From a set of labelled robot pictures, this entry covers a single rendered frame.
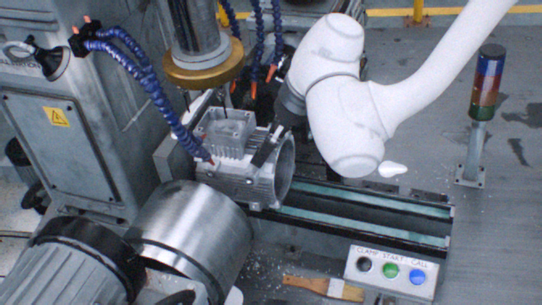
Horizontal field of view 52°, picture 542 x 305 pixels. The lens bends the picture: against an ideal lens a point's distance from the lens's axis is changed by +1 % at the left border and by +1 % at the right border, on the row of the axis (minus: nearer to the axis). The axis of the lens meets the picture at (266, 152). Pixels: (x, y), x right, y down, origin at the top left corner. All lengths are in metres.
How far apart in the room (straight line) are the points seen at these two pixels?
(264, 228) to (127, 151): 0.40
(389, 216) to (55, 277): 0.85
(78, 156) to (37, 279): 0.57
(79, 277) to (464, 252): 0.96
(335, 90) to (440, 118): 0.95
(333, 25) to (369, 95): 0.14
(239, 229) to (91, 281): 0.40
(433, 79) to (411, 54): 1.20
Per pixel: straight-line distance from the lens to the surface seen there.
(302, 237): 1.43
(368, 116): 0.90
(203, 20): 1.15
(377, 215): 1.44
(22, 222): 2.39
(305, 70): 0.99
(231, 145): 1.31
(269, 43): 1.56
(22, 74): 1.30
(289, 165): 1.45
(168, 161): 1.29
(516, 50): 2.20
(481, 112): 1.48
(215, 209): 1.14
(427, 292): 1.10
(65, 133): 1.35
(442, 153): 1.73
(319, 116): 0.93
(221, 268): 1.12
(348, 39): 0.97
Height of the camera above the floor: 1.98
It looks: 42 degrees down
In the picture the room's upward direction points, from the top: 9 degrees counter-clockwise
